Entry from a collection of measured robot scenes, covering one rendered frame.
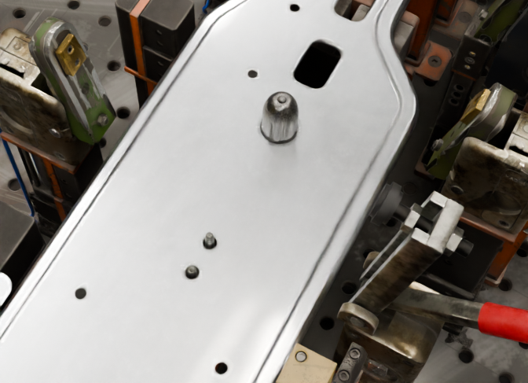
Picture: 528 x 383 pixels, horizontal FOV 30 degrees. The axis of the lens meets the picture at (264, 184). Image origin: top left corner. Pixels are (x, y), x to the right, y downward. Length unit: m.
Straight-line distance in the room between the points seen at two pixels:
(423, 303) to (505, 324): 0.07
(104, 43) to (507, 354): 0.63
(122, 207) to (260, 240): 0.12
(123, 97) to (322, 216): 0.47
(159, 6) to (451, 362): 0.50
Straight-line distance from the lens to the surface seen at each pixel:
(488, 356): 1.14
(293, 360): 0.72
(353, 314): 0.73
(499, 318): 0.69
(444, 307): 0.71
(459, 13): 1.34
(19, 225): 0.87
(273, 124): 0.84
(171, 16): 0.95
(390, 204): 0.60
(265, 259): 0.82
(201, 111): 0.88
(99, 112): 0.88
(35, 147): 0.96
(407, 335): 0.75
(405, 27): 0.96
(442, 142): 0.88
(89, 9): 1.33
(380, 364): 0.80
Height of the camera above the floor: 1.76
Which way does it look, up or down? 63 degrees down
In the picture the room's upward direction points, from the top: 4 degrees clockwise
